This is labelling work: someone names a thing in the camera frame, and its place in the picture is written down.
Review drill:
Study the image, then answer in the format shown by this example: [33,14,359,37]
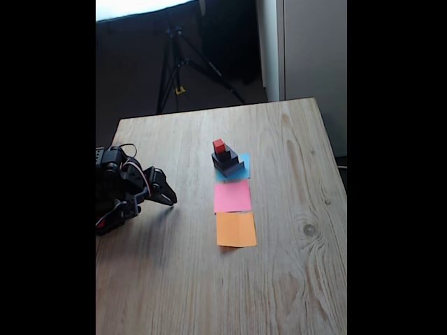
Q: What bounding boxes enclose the large grey foam block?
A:
[216,161,246,178]

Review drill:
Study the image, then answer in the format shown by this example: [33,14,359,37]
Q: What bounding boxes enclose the black tripod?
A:
[156,20,248,114]

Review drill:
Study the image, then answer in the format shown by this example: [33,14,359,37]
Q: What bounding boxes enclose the white cabinet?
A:
[256,0,348,158]

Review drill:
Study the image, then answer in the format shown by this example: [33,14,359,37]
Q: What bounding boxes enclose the blue paper sheet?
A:
[215,152,251,182]

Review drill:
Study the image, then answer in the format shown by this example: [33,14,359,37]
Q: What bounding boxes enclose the red and black table clamp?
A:
[96,218,126,237]

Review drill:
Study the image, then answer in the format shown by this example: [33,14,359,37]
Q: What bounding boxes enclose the orange paper sheet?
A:
[216,211,258,248]

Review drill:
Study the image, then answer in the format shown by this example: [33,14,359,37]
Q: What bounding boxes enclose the medium dark foam block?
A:
[211,152,240,170]

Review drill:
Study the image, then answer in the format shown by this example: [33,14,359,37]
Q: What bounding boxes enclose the pink paper sheet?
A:
[213,179,252,214]

